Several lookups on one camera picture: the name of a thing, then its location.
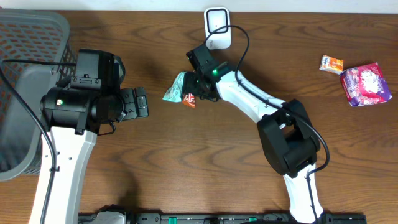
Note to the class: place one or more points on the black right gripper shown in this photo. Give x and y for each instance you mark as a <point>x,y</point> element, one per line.
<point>188,86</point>

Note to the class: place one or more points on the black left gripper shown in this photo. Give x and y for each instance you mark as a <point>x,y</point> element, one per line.
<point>134,102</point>

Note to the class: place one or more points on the brown orange chocolate bar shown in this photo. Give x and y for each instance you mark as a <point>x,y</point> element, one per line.
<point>189,100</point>

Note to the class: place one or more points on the mint green wipes pack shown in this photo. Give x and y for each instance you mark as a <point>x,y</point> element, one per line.
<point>174,93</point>

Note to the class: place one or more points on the small orange snack pack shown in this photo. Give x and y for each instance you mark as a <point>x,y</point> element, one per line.
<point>330,64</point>

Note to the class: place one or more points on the purple pantyliner pack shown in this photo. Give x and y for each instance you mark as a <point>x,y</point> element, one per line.
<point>365,85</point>

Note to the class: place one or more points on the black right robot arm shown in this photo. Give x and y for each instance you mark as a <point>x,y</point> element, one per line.
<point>288,139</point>

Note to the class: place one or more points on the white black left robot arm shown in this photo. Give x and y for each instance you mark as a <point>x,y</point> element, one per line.
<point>72,120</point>

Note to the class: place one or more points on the white barcode scanner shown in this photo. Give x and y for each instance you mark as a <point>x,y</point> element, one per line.
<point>217,30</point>

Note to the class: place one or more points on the grey plastic basket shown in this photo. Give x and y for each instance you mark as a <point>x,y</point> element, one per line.
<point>36,55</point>

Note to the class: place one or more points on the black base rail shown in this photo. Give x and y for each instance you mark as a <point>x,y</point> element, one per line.
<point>155,218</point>

